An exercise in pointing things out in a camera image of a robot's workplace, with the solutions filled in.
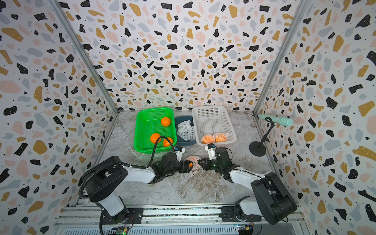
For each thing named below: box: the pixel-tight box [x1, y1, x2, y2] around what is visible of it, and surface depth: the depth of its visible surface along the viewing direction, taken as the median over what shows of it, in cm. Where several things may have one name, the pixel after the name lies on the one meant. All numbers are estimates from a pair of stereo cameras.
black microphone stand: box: [249, 116, 276, 157], surface depth 101 cm
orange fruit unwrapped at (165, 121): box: [160, 117, 171, 127], surface depth 112 cm
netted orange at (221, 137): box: [214, 133, 229, 143], surface depth 99 cm
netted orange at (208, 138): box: [200, 133, 215, 144], surface depth 99 cm
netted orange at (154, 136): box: [150, 132, 162, 144], surface depth 102 cm
